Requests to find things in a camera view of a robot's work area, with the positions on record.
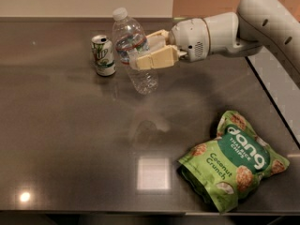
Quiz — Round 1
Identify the clear plastic water bottle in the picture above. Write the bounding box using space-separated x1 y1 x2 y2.
112 7 158 95

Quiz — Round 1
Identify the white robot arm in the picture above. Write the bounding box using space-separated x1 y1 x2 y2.
130 0 300 83

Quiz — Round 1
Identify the green white soda can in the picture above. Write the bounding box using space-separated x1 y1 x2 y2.
91 35 116 77

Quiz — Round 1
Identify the green rice chips bag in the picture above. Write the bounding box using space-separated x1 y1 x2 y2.
179 111 290 213

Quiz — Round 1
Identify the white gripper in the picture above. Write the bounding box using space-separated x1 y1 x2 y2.
134 19 210 70

